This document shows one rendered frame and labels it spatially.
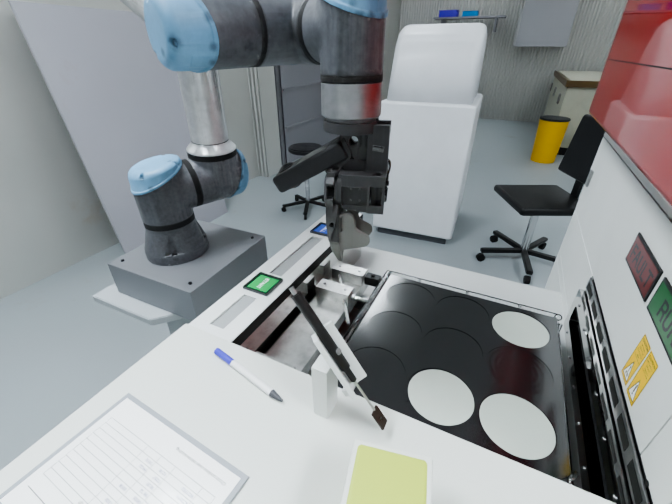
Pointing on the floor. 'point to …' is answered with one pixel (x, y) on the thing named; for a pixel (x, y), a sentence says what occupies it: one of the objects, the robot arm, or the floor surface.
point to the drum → (549, 138)
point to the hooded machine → (431, 127)
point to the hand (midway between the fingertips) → (336, 252)
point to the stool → (306, 180)
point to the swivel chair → (549, 195)
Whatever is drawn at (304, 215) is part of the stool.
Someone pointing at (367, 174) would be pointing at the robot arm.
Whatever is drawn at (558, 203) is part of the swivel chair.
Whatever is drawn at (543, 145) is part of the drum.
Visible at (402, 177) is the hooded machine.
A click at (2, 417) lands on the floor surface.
